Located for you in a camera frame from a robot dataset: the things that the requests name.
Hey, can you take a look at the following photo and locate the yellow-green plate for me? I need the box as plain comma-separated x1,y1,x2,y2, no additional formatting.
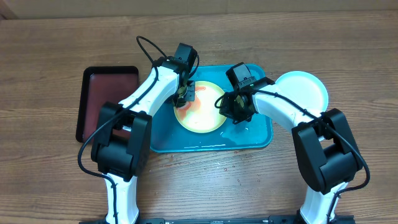
174,81,226,133

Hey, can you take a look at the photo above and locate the light blue plate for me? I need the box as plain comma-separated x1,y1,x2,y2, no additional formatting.
275,71,329,111

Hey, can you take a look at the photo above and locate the green and pink sponge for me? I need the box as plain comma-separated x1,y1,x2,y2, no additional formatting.
174,100,193,110

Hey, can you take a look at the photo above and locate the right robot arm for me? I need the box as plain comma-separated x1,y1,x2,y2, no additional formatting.
215,62,370,223

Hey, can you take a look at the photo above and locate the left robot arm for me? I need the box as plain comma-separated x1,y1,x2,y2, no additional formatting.
88,44,198,223

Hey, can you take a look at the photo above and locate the teal plastic tray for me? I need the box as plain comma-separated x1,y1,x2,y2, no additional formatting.
149,63,274,153

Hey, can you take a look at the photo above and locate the dark red tray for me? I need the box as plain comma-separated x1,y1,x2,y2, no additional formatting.
75,66,139,142

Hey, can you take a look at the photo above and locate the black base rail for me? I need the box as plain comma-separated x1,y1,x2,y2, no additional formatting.
80,215,356,224

